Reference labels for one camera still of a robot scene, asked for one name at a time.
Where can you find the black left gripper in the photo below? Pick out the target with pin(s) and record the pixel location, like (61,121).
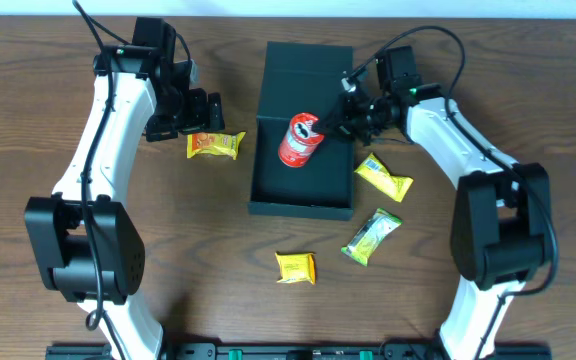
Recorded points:
(183,126)

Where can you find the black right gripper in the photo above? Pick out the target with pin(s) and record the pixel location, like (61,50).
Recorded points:
(347,116)

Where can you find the yellow peanut butter snack packet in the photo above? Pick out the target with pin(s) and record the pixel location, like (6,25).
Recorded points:
(214,144)

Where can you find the red Pringles can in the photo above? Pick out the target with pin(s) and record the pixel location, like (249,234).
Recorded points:
(300,141)

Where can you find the black gift box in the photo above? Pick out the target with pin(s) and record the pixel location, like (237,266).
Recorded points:
(298,170)

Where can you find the yellow wafer snack packet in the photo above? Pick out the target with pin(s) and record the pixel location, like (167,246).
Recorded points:
(376,173)

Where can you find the green white snack packet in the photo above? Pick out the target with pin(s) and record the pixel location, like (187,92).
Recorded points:
(370,236)

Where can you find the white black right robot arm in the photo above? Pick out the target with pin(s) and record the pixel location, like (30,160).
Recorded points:
(501,232)

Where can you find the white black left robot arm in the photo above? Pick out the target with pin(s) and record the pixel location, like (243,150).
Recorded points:
(84,242)

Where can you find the small yellow square snack packet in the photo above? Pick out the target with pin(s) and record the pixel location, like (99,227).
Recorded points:
(296,268)

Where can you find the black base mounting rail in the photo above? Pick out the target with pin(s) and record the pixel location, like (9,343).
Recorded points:
(298,351)

